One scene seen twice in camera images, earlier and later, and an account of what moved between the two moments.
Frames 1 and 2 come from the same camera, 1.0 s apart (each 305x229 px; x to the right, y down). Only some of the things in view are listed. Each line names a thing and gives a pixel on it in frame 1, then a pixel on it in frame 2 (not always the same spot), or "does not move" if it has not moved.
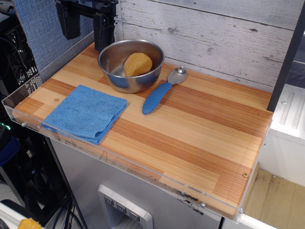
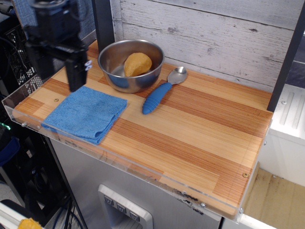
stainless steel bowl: [131, 66] does not move
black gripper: [103, 11] -> [56, 33]
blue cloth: [85, 112] does not move
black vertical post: [284, 71] does not move
